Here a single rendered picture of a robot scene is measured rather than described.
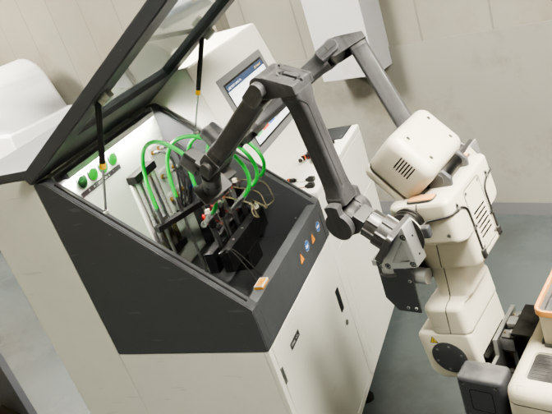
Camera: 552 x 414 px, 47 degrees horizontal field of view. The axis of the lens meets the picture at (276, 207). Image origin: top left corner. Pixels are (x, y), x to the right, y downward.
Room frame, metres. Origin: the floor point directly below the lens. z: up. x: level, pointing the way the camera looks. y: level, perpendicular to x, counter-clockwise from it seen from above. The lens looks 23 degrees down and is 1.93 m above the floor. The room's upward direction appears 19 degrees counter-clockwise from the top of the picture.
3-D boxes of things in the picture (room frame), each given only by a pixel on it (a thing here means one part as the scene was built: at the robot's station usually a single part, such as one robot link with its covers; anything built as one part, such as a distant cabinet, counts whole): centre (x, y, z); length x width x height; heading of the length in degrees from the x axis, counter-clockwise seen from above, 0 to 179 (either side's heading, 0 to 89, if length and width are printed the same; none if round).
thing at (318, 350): (1.94, 0.01, 0.44); 0.65 x 0.02 x 0.68; 152
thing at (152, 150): (2.40, 0.35, 1.20); 0.13 x 0.03 x 0.31; 152
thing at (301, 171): (2.61, -0.23, 0.96); 0.70 x 0.22 x 0.03; 152
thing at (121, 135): (2.18, 0.46, 1.43); 0.54 x 0.03 x 0.02; 152
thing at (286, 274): (1.95, 0.02, 0.87); 0.62 x 0.04 x 0.16; 152
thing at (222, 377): (2.07, 0.26, 0.39); 0.70 x 0.58 x 0.79; 152
